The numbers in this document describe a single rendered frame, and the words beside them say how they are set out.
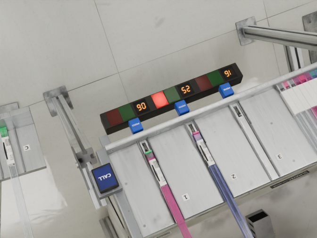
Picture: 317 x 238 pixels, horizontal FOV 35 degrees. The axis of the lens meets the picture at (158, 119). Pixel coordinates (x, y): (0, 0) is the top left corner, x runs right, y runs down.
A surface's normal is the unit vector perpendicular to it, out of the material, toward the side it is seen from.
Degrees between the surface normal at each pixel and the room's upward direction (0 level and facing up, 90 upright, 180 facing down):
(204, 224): 0
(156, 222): 42
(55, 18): 0
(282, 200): 0
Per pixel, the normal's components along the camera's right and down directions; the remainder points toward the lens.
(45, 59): 0.29, 0.23
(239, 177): 0.02, -0.44
